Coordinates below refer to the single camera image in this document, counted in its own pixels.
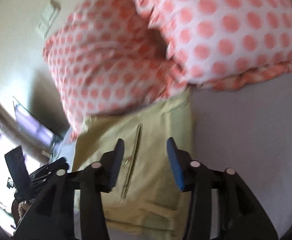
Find lavender bed sheet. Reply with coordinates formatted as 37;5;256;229
59;71;292;239

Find left polka dot pillow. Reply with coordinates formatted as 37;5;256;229
43;0;186;138

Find black flat television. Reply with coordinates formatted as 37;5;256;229
13;98;62;153

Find right polka dot pillow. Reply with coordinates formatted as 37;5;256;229
132;0;292;90

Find polka dot pillow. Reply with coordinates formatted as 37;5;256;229
43;0;186;138
132;0;292;90

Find khaki pants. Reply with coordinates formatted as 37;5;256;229
72;91;193;239

